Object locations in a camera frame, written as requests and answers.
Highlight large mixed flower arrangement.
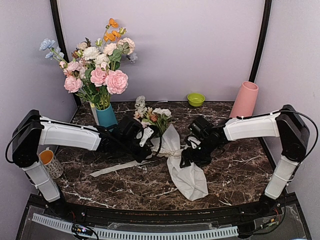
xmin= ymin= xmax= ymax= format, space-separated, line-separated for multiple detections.
xmin=39 ymin=18 xmax=138 ymax=111

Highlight black left frame post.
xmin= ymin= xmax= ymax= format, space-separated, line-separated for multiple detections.
xmin=49 ymin=0 xmax=83 ymax=106

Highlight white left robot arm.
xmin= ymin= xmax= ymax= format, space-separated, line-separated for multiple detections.
xmin=6 ymin=109 xmax=159 ymax=218

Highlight white paper bouquet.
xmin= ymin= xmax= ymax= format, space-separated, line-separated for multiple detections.
xmin=134 ymin=95 xmax=209 ymax=201

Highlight pink tall vase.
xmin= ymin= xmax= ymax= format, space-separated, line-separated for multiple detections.
xmin=229 ymin=81 xmax=259 ymax=118

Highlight white slotted cable duct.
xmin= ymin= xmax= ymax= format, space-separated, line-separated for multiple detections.
xmin=31 ymin=213 xmax=239 ymax=240

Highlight patterned mug orange inside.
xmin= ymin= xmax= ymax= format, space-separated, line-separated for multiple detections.
xmin=39 ymin=148 xmax=64 ymax=179

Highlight black front table rail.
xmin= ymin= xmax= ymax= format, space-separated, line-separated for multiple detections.
xmin=58 ymin=202 xmax=273 ymax=225

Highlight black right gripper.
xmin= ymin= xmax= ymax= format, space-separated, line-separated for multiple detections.
xmin=180 ymin=138 xmax=220 ymax=168

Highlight lime green bowl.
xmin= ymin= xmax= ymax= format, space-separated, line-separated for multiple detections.
xmin=187 ymin=92 xmax=206 ymax=107

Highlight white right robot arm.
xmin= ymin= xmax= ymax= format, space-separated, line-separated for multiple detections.
xmin=179 ymin=104 xmax=312 ymax=217

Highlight teal cylindrical vase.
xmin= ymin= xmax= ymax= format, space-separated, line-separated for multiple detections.
xmin=96 ymin=104 xmax=118 ymax=128

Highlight cream printed ribbon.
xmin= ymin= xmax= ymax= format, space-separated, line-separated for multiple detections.
xmin=89 ymin=161 xmax=139 ymax=178

